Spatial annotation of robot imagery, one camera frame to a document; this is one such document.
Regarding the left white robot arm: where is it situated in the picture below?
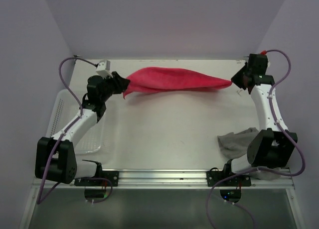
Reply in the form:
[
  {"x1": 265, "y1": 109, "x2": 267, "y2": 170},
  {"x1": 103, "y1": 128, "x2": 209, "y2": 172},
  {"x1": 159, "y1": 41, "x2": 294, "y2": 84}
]
[{"x1": 35, "y1": 72, "x2": 130, "y2": 186}]

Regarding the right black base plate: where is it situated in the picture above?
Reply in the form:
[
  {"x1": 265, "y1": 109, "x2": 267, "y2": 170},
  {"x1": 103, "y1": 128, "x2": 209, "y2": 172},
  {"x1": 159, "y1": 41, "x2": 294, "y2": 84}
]
[{"x1": 206, "y1": 167, "x2": 252, "y2": 187}]

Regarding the grey towel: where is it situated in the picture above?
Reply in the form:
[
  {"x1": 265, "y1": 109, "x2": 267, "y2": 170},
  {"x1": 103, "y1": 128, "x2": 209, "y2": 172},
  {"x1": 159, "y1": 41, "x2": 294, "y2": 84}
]
[{"x1": 217, "y1": 127, "x2": 281, "y2": 181}]

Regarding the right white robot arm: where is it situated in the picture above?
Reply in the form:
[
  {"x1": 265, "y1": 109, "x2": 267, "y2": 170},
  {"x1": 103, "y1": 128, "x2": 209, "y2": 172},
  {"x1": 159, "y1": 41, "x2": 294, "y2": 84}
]
[{"x1": 222, "y1": 52, "x2": 298, "y2": 186}]

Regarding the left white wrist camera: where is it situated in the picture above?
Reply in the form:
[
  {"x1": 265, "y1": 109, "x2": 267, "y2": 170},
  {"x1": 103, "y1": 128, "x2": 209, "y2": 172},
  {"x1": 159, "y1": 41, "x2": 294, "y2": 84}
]
[{"x1": 96, "y1": 60, "x2": 112, "y2": 77}]

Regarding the pink towel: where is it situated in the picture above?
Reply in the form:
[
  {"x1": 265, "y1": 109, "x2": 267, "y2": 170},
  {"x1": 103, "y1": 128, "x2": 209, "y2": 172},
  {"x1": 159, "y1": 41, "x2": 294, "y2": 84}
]
[{"x1": 123, "y1": 67, "x2": 232, "y2": 97}]

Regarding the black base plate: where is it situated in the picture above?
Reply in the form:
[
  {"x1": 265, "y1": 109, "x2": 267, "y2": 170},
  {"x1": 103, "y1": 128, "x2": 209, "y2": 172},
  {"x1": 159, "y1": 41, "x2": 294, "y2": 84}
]
[
  {"x1": 74, "y1": 170, "x2": 119, "y2": 187},
  {"x1": 206, "y1": 167, "x2": 252, "y2": 187}
]

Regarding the clear plastic basket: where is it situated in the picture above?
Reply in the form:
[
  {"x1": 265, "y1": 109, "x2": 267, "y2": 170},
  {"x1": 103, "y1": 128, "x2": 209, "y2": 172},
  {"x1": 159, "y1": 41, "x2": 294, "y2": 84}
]
[{"x1": 45, "y1": 89, "x2": 114, "y2": 155}]

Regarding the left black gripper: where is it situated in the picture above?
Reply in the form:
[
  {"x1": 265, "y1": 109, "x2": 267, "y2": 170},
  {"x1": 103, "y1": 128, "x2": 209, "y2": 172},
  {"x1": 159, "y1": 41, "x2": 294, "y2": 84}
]
[{"x1": 100, "y1": 71, "x2": 130, "y2": 103}]

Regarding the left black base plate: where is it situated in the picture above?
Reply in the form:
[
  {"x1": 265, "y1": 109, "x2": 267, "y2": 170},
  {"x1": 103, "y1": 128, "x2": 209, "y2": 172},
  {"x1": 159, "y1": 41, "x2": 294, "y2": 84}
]
[{"x1": 74, "y1": 170, "x2": 119, "y2": 187}]

